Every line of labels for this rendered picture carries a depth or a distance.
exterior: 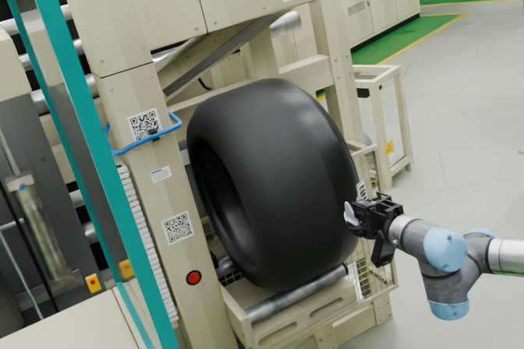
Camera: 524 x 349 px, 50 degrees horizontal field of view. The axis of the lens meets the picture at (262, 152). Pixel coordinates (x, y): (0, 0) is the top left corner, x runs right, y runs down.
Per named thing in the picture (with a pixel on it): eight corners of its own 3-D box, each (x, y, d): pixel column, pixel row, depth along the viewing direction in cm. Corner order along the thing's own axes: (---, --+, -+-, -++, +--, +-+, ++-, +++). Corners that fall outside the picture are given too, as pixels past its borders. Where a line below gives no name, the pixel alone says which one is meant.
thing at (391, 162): (390, 190, 394) (373, 82, 364) (322, 177, 435) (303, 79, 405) (415, 168, 415) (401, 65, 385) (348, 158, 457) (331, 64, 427)
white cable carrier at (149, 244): (167, 325, 155) (112, 170, 137) (161, 315, 159) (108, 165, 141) (182, 317, 156) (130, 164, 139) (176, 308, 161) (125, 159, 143)
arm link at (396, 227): (433, 245, 114) (401, 262, 111) (418, 239, 118) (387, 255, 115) (426, 212, 112) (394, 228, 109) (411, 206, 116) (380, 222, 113)
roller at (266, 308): (237, 309, 159) (241, 322, 161) (244, 317, 155) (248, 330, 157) (339, 258, 171) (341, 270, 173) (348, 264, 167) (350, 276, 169)
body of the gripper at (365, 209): (376, 189, 126) (411, 201, 116) (384, 223, 129) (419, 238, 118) (348, 202, 124) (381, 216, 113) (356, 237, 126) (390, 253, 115)
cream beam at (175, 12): (133, 57, 157) (117, 3, 151) (114, 48, 179) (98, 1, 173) (316, 1, 178) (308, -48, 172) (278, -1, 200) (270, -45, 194)
